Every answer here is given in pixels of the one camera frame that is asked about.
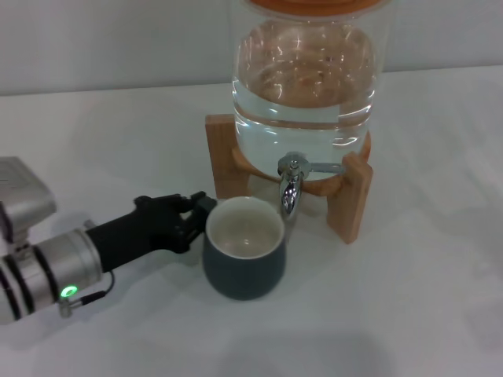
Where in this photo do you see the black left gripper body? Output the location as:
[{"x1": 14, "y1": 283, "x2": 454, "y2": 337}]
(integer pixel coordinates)
[{"x1": 84, "y1": 193, "x2": 190, "y2": 273}]

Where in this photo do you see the black ceramic cup white inside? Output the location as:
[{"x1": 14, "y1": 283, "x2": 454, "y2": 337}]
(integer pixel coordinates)
[{"x1": 201, "y1": 196, "x2": 288, "y2": 302}]

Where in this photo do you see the chrome faucet with lever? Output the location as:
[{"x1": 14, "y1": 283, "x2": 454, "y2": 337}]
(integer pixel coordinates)
[{"x1": 277, "y1": 152, "x2": 347, "y2": 216}]

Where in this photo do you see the wooden dispenser stand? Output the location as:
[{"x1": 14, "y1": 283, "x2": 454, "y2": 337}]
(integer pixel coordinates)
[{"x1": 204, "y1": 113, "x2": 373, "y2": 245}]

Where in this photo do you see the glass water dispenser jar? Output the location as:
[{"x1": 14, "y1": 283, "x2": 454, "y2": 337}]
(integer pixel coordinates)
[{"x1": 229, "y1": 0, "x2": 392, "y2": 184}]

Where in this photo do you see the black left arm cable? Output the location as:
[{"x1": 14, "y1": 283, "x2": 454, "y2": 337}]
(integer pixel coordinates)
[{"x1": 58, "y1": 270, "x2": 116, "y2": 317}]

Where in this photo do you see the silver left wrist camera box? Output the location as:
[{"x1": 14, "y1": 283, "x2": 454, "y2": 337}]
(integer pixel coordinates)
[{"x1": 0, "y1": 156, "x2": 57, "y2": 245}]

